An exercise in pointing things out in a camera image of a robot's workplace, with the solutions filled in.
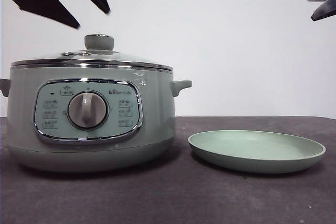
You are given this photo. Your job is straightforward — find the glass lid with green knob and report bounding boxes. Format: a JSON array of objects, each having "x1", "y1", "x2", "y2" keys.
[{"x1": 10, "y1": 34, "x2": 174, "y2": 71}]

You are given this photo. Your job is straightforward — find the pale green electric steamer pot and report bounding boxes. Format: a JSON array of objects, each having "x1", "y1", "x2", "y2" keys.
[{"x1": 0, "y1": 63, "x2": 193, "y2": 174}]

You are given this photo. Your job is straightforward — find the pale green round plate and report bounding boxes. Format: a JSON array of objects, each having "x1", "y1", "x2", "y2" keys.
[{"x1": 187, "y1": 130, "x2": 327, "y2": 174}]

